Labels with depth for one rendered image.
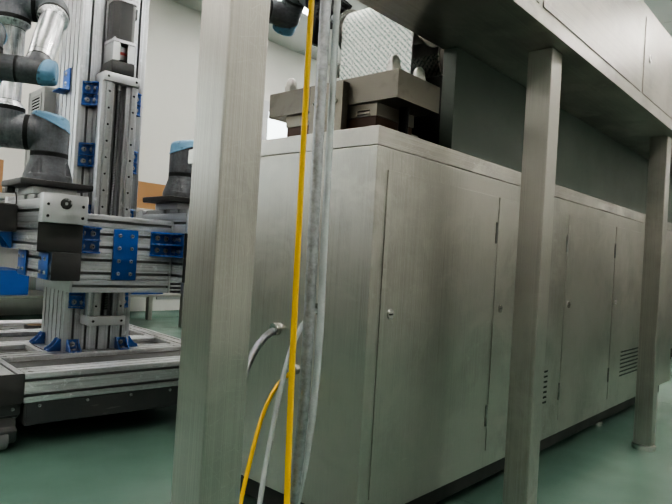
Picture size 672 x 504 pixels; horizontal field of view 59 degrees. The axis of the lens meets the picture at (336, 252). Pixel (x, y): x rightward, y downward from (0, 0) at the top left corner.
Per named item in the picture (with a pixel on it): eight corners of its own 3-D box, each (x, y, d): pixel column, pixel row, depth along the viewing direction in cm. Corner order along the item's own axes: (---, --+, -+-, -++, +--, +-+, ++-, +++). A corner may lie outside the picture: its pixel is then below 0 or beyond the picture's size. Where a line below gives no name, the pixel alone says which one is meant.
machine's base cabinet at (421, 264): (547, 377, 346) (555, 231, 347) (670, 400, 303) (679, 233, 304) (172, 481, 159) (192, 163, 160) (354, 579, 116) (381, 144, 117)
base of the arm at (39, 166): (16, 181, 197) (18, 151, 197) (63, 186, 207) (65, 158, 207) (29, 178, 186) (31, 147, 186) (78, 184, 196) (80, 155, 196)
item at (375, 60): (337, 124, 160) (341, 57, 161) (409, 114, 145) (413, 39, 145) (336, 124, 160) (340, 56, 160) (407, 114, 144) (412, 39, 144)
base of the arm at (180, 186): (155, 197, 231) (156, 172, 231) (190, 202, 241) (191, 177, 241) (173, 196, 220) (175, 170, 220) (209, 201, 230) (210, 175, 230)
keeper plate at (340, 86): (314, 136, 138) (316, 89, 138) (346, 132, 131) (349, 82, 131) (306, 134, 136) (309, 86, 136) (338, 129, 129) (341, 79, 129)
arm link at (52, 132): (66, 152, 193) (69, 111, 193) (20, 148, 189) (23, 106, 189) (71, 158, 204) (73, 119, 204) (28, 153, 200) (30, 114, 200)
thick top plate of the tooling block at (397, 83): (312, 131, 161) (314, 108, 161) (438, 113, 134) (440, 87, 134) (268, 118, 149) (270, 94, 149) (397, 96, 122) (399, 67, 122)
